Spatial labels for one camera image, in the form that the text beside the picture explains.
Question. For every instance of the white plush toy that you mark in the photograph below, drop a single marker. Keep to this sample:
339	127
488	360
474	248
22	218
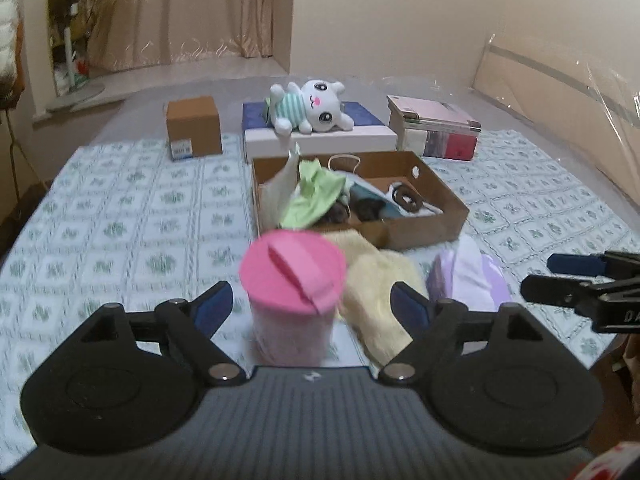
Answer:
320	105

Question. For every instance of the blue face mask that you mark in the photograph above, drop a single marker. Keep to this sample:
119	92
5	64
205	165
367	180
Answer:
372	194

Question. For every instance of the small closed cardboard box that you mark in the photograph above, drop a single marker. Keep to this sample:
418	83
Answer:
195	120

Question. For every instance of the beige curtain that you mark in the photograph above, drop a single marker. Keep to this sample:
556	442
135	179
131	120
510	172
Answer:
175	10

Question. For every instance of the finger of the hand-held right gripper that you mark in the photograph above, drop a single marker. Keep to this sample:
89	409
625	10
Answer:
555	290
570	263

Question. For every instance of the green floral printed bedsheet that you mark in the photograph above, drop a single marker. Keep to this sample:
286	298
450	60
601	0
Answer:
125	210

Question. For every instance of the plastic-wrapped headboard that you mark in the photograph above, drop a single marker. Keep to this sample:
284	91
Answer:
550	100

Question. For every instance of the pale yellow towel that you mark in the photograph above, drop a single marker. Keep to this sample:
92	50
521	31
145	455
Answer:
375	280

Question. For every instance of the cardboard tray box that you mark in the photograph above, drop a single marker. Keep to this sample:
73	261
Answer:
425	232

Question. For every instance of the lavender and white cloth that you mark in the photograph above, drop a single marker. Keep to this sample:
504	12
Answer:
492	280

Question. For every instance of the brown wooden furniture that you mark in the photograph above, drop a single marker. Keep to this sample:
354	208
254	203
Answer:
630	360

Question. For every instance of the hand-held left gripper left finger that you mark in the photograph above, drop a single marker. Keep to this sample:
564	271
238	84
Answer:
215	302

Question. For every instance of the grey bed mattress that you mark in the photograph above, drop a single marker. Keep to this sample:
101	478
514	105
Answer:
140	110

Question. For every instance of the blue and white flat box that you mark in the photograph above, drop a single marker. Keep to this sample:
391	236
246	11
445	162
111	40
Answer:
320	142

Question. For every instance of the dark brown scrunchie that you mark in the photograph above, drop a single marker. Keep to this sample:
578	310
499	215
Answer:
367	210
336	214

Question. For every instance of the white quilted jacket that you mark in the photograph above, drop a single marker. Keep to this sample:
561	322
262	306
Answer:
7	20

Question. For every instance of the light green cloth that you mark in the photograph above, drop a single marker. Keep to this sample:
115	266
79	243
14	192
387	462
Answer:
312	200

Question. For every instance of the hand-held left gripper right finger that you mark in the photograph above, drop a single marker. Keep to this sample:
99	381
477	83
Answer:
407	307

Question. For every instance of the pink lidded bottle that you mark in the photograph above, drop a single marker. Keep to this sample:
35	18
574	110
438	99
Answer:
290	270

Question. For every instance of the beige thin sheet cloth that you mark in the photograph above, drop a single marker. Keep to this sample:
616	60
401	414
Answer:
280	185

